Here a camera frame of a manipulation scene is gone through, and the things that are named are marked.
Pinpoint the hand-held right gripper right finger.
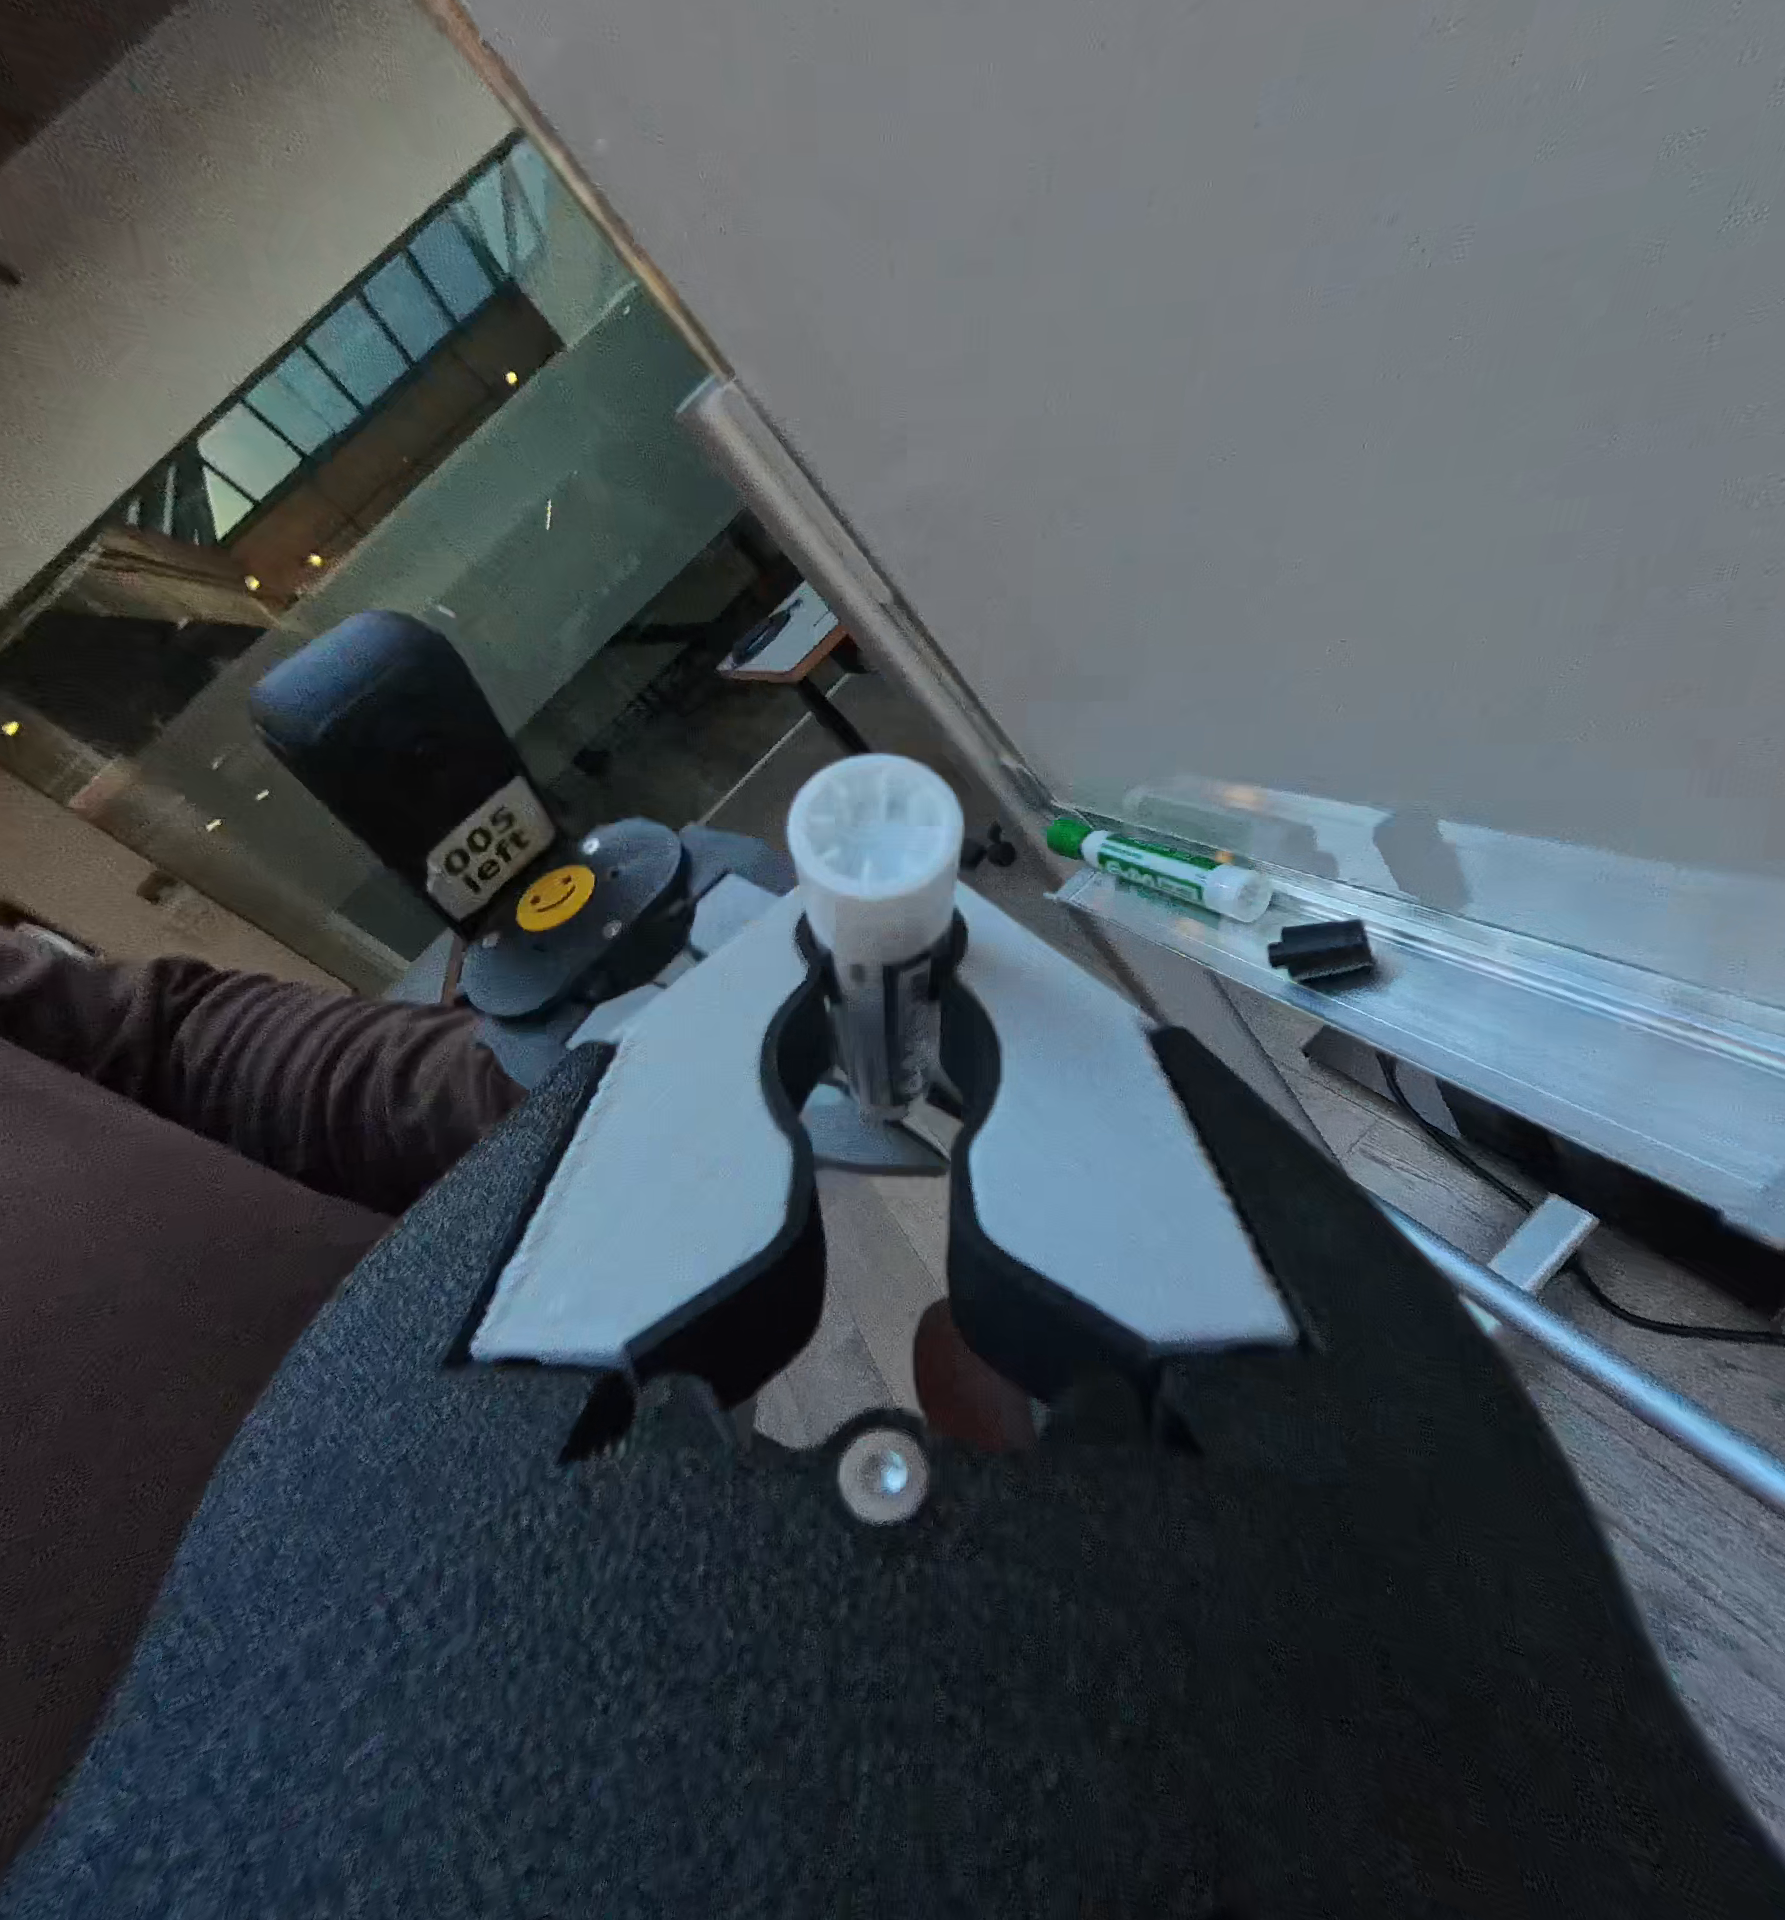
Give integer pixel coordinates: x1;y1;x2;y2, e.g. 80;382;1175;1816
940;884;1302;1412

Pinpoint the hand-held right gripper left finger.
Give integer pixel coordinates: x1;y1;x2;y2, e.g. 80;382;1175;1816
467;900;831;1412

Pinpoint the small black ridged block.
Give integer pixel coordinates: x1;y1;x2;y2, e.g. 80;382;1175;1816
1266;918;1377;992

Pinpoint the black dry-erase marker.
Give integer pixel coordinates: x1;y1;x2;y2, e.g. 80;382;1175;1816
784;754;972;1128

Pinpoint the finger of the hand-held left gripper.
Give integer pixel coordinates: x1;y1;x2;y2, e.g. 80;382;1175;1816
799;1080;957;1177
687;873;811;966

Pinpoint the glass skylight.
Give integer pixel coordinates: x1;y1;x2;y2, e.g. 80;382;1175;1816
195;135;557;543

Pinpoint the green dry-erase marker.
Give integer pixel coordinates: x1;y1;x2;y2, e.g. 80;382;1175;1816
1044;812;1277;924

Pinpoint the white table with wooden edge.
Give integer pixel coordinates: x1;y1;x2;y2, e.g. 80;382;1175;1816
719;583;870;752

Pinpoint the silver-framed rolling whiteboard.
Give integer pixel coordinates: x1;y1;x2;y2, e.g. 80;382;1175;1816
465;0;1785;1563

